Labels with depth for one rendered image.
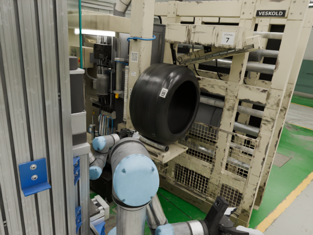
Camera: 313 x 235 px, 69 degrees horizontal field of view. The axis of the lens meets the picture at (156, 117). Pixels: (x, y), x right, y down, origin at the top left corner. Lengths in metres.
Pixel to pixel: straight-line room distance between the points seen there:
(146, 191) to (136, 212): 0.09
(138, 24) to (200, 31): 0.46
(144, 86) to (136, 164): 1.03
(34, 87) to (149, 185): 0.41
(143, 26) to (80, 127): 1.09
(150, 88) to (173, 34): 0.58
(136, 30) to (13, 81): 1.26
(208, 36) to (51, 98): 1.29
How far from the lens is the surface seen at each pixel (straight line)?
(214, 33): 1.75
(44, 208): 0.89
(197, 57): 1.94
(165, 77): 1.52
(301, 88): 10.82
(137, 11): 1.82
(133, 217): 0.68
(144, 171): 0.58
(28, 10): 0.70
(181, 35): 1.87
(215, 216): 0.85
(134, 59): 1.82
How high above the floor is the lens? 1.65
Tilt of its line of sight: 19 degrees down
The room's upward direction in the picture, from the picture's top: 5 degrees clockwise
